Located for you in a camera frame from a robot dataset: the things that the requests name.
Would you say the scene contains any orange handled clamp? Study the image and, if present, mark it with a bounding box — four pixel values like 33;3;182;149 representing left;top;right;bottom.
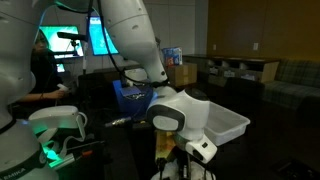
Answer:
66;141;108;159

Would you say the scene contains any blue white carton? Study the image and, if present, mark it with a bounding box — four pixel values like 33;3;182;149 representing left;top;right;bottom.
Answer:
161;46;183;67

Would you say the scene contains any small lit screen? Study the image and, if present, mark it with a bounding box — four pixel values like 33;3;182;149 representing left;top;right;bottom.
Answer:
55;63;66;74

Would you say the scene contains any tan wrist camera mount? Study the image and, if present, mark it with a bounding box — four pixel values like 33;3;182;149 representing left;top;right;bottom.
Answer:
154;130;178;163

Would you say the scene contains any white VR controller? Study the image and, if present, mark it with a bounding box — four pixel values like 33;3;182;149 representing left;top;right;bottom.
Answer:
56;83;69;93

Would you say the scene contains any brown cardboard box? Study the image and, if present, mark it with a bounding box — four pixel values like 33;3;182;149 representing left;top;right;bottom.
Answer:
166;62;198;88

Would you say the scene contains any blue storage bin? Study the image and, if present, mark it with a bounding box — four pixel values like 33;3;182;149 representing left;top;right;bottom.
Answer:
112;79;159;123

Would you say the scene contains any white tangled wire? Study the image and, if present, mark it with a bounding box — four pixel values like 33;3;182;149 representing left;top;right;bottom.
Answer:
127;93;148;101

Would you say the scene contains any metal clamp bar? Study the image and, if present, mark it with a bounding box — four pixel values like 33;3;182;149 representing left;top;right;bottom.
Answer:
49;154;84;171

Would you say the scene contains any black floor box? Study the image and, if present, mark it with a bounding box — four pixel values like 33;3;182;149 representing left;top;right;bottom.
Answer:
271;159;318;180

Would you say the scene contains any wooden shelf counter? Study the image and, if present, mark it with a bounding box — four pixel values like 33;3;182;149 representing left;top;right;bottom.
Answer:
182;54;281;88

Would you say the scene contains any white box device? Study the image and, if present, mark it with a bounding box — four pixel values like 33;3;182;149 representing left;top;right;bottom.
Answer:
124;68;148;83

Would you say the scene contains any desk monitor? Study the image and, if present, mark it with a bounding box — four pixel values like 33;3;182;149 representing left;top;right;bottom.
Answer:
39;25;84;58

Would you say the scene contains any person in dark clothes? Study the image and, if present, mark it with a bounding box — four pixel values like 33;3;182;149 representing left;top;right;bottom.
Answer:
19;28;68;104

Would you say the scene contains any grey laptop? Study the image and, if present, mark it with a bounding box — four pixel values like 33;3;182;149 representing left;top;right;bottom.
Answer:
120;86;143;98

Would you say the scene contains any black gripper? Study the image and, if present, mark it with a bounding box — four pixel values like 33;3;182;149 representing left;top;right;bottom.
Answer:
174;148;196;174

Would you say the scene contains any green plaid sofa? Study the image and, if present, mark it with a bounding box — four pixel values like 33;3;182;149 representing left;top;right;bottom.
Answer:
261;59;320;111

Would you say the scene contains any white VR headset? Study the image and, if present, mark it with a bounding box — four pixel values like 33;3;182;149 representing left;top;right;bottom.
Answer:
28;105;88;164

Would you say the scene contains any black camera on tripod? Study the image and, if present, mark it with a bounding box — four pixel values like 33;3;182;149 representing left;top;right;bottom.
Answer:
56;31;89;58

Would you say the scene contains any white plastic bin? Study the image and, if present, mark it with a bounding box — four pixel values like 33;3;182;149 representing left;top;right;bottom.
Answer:
203;100;252;147

